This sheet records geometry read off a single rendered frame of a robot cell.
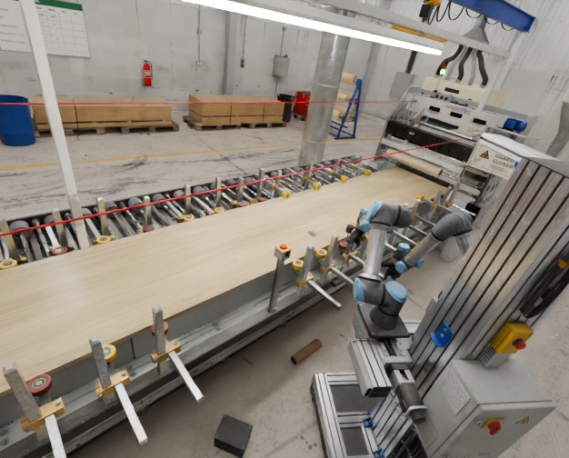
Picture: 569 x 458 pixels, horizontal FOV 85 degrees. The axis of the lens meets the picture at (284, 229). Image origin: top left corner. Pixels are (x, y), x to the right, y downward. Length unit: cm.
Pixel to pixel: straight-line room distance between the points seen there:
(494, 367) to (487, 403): 20
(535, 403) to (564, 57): 968
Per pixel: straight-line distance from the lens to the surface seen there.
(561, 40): 1084
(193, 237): 236
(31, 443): 185
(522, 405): 160
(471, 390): 151
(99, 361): 157
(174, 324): 198
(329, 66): 591
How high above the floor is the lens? 226
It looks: 32 degrees down
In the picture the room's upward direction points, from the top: 11 degrees clockwise
